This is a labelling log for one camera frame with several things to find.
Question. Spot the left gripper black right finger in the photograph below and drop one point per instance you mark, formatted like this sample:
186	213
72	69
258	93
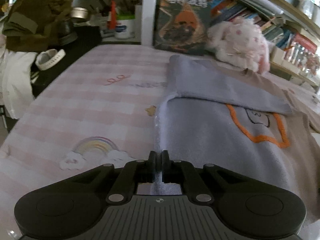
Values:
186	175

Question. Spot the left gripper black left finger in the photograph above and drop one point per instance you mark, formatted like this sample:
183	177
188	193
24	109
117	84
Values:
126	180

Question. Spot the lilac and beige sweater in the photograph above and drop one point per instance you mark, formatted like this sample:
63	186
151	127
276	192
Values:
239	121

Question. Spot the white cloth at left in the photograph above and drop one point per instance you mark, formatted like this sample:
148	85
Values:
16	90

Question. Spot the pink white plush bunny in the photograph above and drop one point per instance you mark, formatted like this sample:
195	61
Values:
239	43

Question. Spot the black bag under jacket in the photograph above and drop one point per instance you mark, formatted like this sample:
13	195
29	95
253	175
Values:
88	38

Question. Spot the white green pen cup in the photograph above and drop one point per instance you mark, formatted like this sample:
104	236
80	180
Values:
125	27

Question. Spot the white wristwatch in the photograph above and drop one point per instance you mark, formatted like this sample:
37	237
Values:
48	59

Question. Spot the Harry Potter book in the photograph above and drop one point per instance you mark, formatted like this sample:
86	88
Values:
182	26

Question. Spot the red white bottle figurine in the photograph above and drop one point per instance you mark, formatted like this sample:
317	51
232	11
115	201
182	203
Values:
113	16

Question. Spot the row of standing books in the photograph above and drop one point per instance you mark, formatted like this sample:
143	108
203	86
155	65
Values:
274	29

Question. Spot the silver metal tin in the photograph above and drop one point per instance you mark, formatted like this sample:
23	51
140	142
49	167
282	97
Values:
80	13

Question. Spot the olive green jacket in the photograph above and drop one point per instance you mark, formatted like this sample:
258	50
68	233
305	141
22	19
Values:
32	25

